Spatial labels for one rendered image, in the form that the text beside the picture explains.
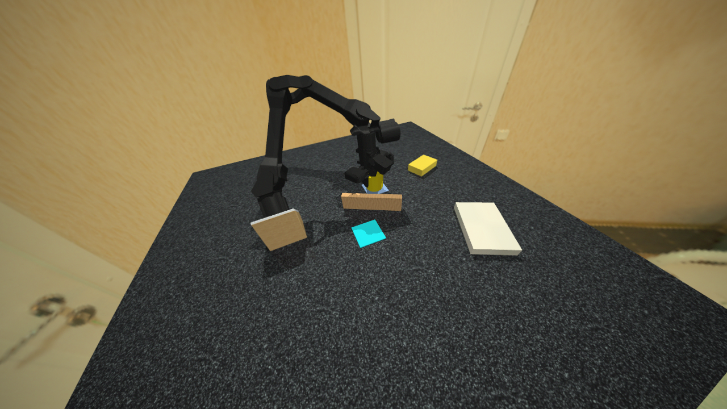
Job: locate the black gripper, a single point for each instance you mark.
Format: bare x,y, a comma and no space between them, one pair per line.
362,173

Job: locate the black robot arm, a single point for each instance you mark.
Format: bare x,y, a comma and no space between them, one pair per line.
272,174

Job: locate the yellow cup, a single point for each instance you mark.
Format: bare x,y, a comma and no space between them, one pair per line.
375,183

